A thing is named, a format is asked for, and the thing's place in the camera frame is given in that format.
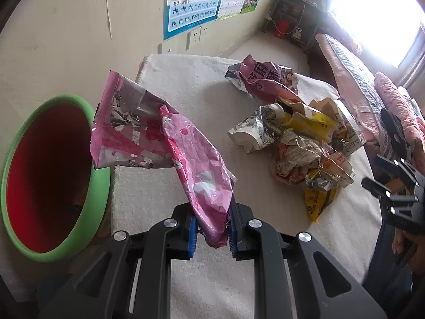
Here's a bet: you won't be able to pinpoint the white milk carton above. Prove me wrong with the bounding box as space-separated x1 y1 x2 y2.
332 98 366 155

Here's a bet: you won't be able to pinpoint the pink foil snack wrapper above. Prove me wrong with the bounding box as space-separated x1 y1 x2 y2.
90 70 238 249

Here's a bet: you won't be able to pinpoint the person's dark blue trousers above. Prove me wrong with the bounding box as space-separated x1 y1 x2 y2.
363 219 425 319

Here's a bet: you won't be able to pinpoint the bright window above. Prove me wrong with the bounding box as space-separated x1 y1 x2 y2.
329 0 420 69

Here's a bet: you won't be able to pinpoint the yellow carton box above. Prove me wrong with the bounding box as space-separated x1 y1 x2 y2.
282 98 339 143

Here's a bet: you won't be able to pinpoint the purple snack bag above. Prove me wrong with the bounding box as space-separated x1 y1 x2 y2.
226 54 301 105

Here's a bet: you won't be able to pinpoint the crumpled printed wrapper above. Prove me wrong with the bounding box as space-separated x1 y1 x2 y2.
270 129 354 187

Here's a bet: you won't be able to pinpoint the yellow snack wrapper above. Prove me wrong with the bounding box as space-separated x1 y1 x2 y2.
305 169 354 223

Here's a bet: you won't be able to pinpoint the person's right hand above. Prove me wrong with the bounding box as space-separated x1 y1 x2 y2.
392 230 425 273

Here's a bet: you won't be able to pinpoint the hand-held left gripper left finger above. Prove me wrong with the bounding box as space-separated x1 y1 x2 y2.
38 203 200 319

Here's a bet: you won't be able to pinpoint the pink floral blanket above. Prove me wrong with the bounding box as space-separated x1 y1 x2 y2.
375 72 425 160

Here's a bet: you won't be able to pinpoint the pink checked bed quilt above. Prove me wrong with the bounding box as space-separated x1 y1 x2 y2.
315 33 390 147

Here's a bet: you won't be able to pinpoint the blue phonics wall poster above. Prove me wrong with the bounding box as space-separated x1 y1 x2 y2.
163 0 224 40

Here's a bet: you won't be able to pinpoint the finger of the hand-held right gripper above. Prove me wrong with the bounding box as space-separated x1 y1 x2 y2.
362 178 416 207
376 156 423 190

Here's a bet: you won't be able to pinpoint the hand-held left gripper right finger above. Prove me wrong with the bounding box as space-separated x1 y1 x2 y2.
227 203 387 319

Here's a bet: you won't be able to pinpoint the dark wooden shelf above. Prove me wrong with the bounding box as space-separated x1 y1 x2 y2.
262 0 329 54

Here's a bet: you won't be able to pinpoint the green and red bin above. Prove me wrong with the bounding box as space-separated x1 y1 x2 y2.
0 94 112 263

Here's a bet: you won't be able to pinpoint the red bucket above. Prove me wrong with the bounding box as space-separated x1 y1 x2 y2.
274 20 289 39

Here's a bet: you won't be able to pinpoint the white crumpled wrapper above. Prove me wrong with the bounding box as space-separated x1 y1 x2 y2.
228 104 286 153

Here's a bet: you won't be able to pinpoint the white table cloth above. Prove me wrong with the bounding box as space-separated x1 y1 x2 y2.
108 54 382 319

